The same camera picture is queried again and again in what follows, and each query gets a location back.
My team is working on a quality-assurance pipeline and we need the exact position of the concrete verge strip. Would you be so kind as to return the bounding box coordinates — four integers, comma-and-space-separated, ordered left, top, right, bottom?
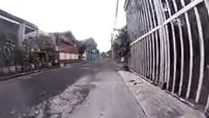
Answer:
113, 59, 209, 118

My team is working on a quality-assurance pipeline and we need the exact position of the tree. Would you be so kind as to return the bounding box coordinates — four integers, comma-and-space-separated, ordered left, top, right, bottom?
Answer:
76, 36, 98, 57

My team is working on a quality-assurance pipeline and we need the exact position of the grey asphalt road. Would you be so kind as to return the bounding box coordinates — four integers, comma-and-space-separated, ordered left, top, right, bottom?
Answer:
0, 56, 153, 118

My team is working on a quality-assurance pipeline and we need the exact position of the row of potted plants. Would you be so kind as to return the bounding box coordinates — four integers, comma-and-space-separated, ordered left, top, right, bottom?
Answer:
0, 33, 59, 77

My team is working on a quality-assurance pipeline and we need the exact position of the white metal bar fence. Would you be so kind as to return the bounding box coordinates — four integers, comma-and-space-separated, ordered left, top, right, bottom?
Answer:
123, 0, 209, 118

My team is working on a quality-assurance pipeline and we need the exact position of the building with carport roof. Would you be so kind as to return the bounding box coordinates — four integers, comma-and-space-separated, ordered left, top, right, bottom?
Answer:
0, 2, 41, 72

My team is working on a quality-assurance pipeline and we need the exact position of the green bush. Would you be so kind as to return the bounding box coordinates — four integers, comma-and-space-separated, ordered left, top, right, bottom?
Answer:
112, 25, 132, 63

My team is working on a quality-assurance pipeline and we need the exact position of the concrete kerb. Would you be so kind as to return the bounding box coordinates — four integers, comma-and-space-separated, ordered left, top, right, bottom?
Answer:
0, 62, 85, 84

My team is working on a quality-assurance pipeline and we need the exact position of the utility pole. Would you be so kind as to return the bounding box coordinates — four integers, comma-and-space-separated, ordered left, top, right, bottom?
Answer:
109, 27, 117, 60

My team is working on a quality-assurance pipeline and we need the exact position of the blue gate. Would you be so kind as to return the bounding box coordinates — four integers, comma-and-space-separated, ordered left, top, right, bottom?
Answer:
85, 48, 102, 62

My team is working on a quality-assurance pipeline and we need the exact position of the house with red roof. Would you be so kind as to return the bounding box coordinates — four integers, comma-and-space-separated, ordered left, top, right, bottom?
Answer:
47, 30, 82, 63

